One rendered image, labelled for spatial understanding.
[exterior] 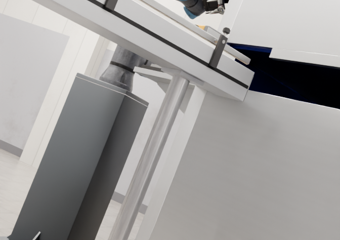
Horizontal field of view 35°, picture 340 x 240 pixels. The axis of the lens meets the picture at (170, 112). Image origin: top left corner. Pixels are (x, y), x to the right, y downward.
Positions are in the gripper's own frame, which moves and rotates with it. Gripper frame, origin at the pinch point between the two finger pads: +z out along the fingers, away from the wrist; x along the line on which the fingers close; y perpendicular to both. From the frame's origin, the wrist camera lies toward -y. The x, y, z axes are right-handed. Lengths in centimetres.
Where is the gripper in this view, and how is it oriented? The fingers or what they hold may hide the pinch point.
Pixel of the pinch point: (221, 6)
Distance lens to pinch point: 211.3
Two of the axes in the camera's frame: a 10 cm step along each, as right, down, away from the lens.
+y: -9.7, 1.6, 1.6
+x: -2.1, -9.1, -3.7
